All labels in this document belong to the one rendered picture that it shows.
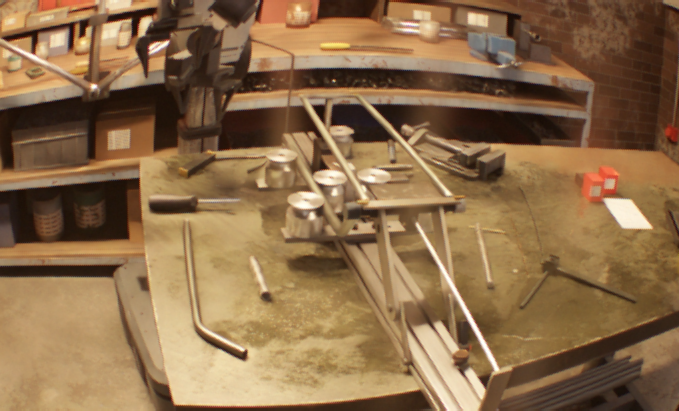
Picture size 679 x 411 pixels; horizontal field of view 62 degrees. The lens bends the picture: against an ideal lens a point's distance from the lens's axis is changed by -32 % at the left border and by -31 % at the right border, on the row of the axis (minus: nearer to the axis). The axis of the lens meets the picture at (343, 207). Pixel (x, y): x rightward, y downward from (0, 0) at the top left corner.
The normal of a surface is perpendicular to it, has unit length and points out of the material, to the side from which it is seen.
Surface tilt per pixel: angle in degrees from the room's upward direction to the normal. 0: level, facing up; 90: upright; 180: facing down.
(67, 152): 90
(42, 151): 90
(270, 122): 90
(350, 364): 0
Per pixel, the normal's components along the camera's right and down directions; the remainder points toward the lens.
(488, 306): 0.07, -0.90
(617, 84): 0.28, 0.43
